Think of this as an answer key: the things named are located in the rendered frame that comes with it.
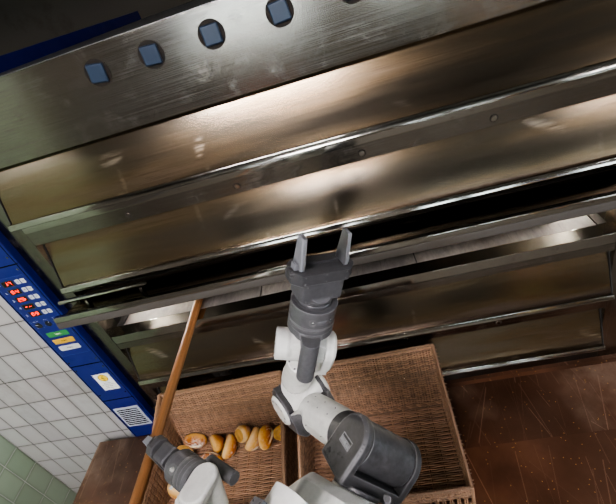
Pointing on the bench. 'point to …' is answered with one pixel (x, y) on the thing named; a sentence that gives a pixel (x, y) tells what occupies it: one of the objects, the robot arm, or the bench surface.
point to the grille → (132, 415)
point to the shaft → (166, 404)
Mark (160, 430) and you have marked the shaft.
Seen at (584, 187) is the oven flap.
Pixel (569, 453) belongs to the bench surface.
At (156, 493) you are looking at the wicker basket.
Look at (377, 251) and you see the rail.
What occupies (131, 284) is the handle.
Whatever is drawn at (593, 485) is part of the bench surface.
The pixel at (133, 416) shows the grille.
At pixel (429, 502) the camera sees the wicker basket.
